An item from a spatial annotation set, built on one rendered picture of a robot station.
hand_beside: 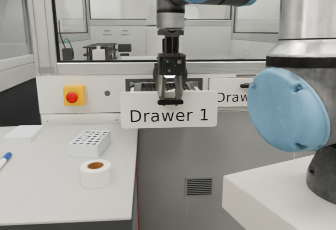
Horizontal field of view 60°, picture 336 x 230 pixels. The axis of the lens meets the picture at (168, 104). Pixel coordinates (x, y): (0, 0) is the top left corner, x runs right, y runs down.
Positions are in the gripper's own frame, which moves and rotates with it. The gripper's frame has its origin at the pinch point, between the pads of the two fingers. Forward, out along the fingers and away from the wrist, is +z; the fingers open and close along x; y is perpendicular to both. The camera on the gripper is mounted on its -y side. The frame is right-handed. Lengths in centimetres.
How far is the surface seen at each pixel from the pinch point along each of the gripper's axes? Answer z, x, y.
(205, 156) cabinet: 29.9, 16.8, -26.2
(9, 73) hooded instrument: 2, -80, -80
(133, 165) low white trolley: 14.4, -10.5, 11.7
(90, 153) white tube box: 13.2, -22.5, 5.8
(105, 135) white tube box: 10.7, -19.2, -1.4
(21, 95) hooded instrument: 18, -82, -95
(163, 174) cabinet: 37.3, -0.4, -26.2
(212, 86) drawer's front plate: 0.4, 18.2, -24.5
